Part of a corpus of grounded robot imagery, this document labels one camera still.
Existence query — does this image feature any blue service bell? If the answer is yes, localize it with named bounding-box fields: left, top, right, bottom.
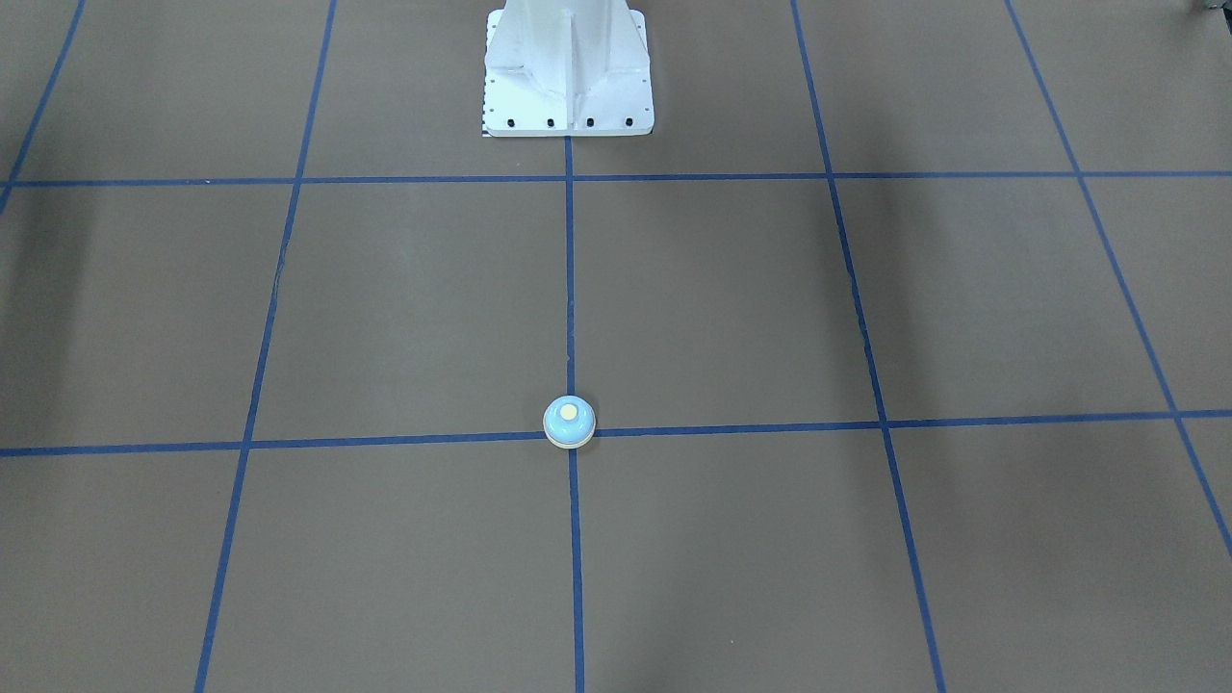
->
left=542, top=395, right=598, bottom=450

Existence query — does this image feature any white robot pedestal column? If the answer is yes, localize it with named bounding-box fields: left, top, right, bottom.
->
left=480, top=1, right=655, bottom=138

